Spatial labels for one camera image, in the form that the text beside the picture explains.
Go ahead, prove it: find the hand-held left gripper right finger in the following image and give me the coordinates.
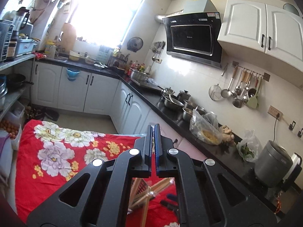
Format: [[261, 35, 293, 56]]
[[154, 123, 278, 227]]

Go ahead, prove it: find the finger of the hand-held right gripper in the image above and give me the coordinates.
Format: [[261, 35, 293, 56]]
[[160, 193, 178, 215]]

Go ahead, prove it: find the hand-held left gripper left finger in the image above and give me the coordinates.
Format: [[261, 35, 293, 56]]
[[27, 124, 156, 227]]

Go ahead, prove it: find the pile of chopsticks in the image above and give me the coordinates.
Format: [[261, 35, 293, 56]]
[[129, 178, 176, 227]]

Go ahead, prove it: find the black lattice utensil basket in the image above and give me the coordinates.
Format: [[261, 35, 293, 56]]
[[131, 178, 152, 199]]

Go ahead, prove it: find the row of hanging kitchen utensils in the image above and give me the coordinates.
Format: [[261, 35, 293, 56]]
[[208, 61, 271, 110]]

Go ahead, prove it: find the steel bowl with ladle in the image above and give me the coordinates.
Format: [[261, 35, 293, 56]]
[[164, 96, 184, 110]]

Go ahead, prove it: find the plastic bag of yellow food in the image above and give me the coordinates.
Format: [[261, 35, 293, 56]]
[[189, 109, 224, 145]]

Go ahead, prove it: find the small steel saucepan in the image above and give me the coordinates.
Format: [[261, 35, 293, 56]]
[[158, 87, 176, 98]]

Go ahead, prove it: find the steel kettle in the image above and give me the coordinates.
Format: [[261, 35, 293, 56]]
[[177, 90, 191, 103]]

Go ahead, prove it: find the black induction cooktop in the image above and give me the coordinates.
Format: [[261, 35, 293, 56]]
[[131, 78, 164, 93]]

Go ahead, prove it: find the ginger root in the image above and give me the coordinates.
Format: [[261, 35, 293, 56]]
[[219, 125, 235, 145]]

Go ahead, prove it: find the steel stockpot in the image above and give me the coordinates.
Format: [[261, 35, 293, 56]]
[[130, 68, 151, 82]]

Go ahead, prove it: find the row of condiment bottles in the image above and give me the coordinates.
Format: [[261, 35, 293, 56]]
[[124, 60, 152, 74]]

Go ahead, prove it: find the plastic bag of greens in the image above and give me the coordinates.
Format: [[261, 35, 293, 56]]
[[237, 130, 262, 162]]

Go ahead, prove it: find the red floral blanket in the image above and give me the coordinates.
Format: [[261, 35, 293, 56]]
[[15, 119, 180, 227]]

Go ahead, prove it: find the black dustpan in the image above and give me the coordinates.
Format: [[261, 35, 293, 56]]
[[44, 109, 60, 121]]

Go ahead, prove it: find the small grey fan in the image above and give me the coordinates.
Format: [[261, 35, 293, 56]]
[[127, 37, 144, 53]]

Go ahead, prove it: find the blue plastic basin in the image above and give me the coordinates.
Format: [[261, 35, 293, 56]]
[[66, 68, 80, 82]]

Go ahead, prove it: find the grey rice cooker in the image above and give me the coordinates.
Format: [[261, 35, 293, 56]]
[[254, 140, 293, 189]]

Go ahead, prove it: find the black range hood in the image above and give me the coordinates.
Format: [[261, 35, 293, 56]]
[[163, 0, 223, 69]]

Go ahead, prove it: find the yellow bowl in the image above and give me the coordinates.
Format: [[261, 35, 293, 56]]
[[69, 50, 82, 61]]

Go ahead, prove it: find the white and black appliance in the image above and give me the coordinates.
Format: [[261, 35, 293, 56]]
[[282, 152, 303, 192]]

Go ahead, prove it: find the wooden cutting board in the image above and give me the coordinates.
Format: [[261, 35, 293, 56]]
[[61, 22, 77, 49]]

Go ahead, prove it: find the pile of brown eggs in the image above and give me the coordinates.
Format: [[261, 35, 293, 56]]
[[0, 119, 20, 139]]

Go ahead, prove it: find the yellow labelled jug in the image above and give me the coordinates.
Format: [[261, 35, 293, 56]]
[[45, 40, 57, 58]]

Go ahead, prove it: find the bright kitchen window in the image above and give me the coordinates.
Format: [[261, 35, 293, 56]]
[[70, 0, 152, 50]]

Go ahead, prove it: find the black wok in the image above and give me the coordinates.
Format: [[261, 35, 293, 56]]
[[6, 73, 35, 88]]

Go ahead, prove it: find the grey metal storage rack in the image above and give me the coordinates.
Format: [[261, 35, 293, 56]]
[[0, 53, 36, 123]]

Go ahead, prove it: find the blue and white container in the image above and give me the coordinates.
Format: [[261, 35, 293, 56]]
[[15, 39, 38, 57]]

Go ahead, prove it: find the dark glass bottle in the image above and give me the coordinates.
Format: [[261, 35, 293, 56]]
[[6, 30, 18, 62]]

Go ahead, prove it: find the grey microwave oven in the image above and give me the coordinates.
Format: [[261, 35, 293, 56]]
[[0, 22, 15, 62]]

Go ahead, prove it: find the black blender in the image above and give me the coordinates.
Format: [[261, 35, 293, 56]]
[[13, 7, 31, 40]]

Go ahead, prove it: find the wall cutlery holder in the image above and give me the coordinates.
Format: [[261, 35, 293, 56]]
[[151, 41, 166, 61]]

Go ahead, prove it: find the black power cord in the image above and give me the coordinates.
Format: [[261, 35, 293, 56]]
[[273, 116, 283, 142]]

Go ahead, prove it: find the brown wall outlet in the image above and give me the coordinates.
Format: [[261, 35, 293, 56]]
[[268, 105, 284, 120]]

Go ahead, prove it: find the silver exhaust duct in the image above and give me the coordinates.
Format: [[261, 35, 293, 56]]
[[155, 9, 184, 24]]

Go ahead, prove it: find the white wall cabinet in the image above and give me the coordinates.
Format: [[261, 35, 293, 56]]
[[217, 0, 303, 67]]

